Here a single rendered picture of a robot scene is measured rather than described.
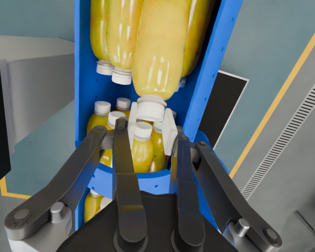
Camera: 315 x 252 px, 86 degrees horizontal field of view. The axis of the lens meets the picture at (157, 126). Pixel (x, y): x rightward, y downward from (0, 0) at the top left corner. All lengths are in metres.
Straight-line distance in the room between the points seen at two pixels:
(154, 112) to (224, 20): 0.17
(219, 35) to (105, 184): 0.32
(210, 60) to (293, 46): 1.63
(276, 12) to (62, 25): 1.61
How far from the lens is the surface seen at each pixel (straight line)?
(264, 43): 1.75
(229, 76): 1.49
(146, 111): 0.21
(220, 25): 0.29
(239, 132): 1.93
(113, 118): 0.38
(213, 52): 0.29
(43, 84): 0.85
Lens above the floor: 1.48
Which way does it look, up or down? 64 degrees down
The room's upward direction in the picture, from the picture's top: 173 degrees clockwise
